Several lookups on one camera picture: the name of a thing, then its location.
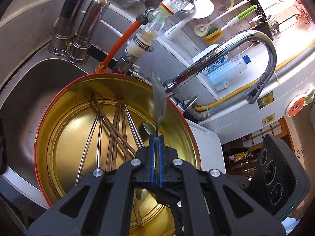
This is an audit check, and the wooden chopstick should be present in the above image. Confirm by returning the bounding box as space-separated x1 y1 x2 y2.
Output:
121 105 129 151
91 95 136 159
132 192 142 225
111 101 121 170
105 134 115 171

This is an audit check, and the shiny steel spoon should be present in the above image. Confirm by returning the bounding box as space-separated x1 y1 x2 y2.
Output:
138 122 155 201

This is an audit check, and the grey matte spoon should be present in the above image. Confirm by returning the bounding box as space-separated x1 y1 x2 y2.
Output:
152 69 167 137

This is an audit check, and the chrome kitchen faucet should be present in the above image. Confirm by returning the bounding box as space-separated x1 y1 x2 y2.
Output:
162 29 278 106

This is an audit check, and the white cutting board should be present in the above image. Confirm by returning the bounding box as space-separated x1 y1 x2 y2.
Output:
187 120 226 174

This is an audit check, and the red gold round tin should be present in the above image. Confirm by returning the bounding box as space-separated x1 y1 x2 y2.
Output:
33 73 202 236

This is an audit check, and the blue clear bottle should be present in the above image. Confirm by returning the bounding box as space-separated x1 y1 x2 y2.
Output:
207 55 251 92

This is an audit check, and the white dish soap bottle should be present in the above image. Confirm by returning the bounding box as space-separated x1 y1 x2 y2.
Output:
192 43 229 76

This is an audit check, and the stainless steel sink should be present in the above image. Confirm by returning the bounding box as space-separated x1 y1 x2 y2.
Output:
0 57 89 190

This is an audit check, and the yellow green sponge brush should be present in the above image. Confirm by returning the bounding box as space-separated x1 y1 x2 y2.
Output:
203 4 259 45

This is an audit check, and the white rice paddle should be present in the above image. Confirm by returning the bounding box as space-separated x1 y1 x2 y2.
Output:
164 0 214 40

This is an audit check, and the steel water filter tap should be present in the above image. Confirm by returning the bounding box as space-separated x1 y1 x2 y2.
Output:
49 0 110 65

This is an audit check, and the orange round wall hook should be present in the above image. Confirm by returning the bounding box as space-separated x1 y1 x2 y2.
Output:
286 86 314 117

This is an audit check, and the sunflower wall hook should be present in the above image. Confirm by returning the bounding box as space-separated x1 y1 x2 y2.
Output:
257 91 274 109

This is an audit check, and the yellow gas hose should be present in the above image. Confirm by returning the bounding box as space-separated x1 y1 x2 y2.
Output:
194 38 315 112

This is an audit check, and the orange hose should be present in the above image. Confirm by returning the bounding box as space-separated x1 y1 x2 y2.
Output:
94 19 144 74

